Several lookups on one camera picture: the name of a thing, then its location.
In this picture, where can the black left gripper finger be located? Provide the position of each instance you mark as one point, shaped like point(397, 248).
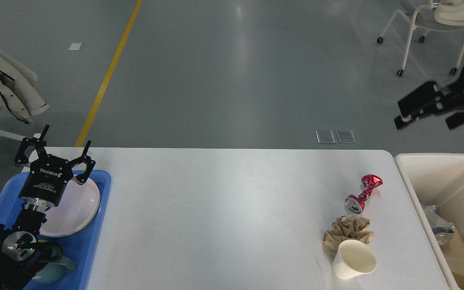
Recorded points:
point(83, 159)
point(37, 143)

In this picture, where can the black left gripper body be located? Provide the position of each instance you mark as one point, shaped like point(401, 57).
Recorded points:
point(47, 180)

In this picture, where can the pink plate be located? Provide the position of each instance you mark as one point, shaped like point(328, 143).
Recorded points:
point(76, 209)

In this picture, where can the dark teal mug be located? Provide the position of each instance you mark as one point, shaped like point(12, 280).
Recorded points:
point(52, 272)

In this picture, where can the clear plastic bag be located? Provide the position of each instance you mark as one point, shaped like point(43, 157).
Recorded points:
point(433, 218)

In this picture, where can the crushed red can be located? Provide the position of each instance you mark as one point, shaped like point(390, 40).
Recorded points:
point(356, 204)

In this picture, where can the brown paper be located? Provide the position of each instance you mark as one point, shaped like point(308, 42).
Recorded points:
point(346, 228)

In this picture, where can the brown paper bag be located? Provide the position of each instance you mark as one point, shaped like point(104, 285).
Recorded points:
point(453, 253)

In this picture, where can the white paper cup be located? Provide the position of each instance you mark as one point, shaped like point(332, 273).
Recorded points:
point(353, 258)

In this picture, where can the silver foil bag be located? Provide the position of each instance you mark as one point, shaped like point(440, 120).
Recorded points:
point(443, 234)

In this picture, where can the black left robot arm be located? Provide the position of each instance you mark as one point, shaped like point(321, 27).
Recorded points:
point(21, 253)

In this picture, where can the blue plastic tray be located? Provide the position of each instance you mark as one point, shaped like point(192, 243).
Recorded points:
point(80, 247)

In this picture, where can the white chair on wheels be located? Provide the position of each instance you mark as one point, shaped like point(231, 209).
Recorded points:
point(431, 15)

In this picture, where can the beige plastic bin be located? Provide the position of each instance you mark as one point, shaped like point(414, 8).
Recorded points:
point(437, 179)

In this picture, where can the grey floor socket cover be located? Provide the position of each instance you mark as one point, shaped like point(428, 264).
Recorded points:
point(346, 136)
point(325, 137)

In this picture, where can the white floor plate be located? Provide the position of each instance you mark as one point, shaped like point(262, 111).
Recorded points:
point(75, 46)

